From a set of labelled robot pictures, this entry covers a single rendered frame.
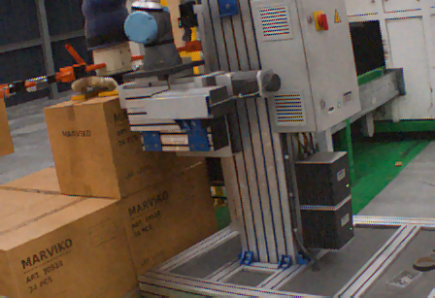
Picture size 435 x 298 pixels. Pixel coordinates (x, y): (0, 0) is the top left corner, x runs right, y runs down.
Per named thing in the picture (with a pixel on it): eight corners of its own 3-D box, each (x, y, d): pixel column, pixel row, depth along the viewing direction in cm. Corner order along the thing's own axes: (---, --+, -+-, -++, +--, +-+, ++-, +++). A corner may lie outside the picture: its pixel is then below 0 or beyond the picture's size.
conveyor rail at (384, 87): (393, 94, 471) (390, 71, 467) (399, 93, 468) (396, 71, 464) (237, 183, 291) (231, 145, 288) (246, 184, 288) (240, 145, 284)
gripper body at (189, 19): (179, 30, 272) (175, 5, 269) (189, 28, 278) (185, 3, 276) (191, 27, 267) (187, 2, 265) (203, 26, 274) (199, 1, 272)
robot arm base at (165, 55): (190, 61, 227) (186, 36, 225) (163, 68, 216) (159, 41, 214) (161, 65, 237) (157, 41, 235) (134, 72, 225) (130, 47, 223)
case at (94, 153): (143, 159, 313) (128, 82, 306) (206, 159, 290) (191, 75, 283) (60, 194, 265) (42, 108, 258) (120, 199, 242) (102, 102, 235)
